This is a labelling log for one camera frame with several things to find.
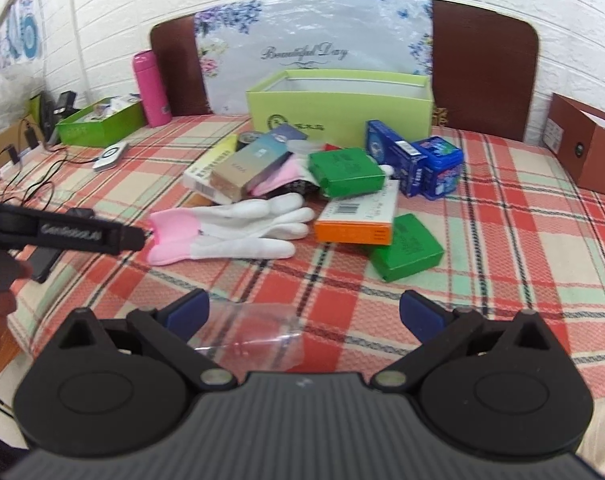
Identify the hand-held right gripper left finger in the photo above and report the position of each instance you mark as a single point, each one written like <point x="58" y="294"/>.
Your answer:
<point x="188" y="312"/>

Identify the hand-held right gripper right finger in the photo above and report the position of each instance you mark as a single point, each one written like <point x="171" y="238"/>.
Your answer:
<point x="421" y="315"/>

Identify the pink white work glove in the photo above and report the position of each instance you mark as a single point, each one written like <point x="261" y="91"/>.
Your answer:
<point x="262" y="215"/>
<point x="232" y="250"/>
<point x="282" y="174"/>

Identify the orange white box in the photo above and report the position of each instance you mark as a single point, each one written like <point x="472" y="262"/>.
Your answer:
<point x="357" y="215"/>

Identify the white yellow long box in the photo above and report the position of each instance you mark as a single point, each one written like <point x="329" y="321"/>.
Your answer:
<point x="205" y="172"/>

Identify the blue plastic gum container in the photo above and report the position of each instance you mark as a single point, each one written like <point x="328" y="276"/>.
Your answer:
<point x="440" y="170"/>

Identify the gold cosmetic box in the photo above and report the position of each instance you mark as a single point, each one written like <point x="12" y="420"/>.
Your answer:
<point x="247" y="170"/>

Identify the blue carton box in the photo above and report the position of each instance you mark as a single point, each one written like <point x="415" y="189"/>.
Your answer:
<point x="390" y="157"/>

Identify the steel wool scourer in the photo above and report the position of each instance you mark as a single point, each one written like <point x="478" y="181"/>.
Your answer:
<point x="300" y="189"/>

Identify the black tape roll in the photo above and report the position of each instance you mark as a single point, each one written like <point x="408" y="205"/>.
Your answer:
<point x="248" y="139"/>

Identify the dark blue cosmetic box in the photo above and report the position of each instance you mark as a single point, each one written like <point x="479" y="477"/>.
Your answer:
<point x="287" y="132"/>

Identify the light green cardboard box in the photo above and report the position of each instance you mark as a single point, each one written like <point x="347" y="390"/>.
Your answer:
<point x="342" y="115"/>

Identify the clear plastic wrapper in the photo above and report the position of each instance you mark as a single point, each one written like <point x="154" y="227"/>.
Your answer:
<point x="252" y="335"/>

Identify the plaid bed sheet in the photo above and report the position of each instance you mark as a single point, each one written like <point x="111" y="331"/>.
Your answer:
<point x="507" y="260"/>

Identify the dark green box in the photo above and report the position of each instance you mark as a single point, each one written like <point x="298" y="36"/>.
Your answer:
<point x="102" y="127"/>

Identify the black electronic device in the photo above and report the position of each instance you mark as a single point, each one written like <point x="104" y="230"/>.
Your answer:
<point x="57" y="107"/>

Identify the white small box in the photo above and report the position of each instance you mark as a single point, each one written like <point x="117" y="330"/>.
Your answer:
<point x="125" y="105"/>

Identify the white plastic bag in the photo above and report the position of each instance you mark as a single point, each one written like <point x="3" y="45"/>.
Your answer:
<point x="7" y="92"/>

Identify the pink thermos bottle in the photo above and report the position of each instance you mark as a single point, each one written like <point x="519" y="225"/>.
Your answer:
<point x="151" y="90"/>

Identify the brown cardboard box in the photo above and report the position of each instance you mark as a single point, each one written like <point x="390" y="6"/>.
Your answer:
<point x="582" y="150"/>

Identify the brown wooden headboard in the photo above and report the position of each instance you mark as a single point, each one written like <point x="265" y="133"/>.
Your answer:
<point x="487" y="70"/>

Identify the floral plastic bag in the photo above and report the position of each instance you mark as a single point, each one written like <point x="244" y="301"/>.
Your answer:
<point x="307" y="35"/>

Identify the blue patterned wall sticker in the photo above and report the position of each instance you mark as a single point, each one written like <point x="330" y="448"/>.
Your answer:
<point x="25" y="30"/>

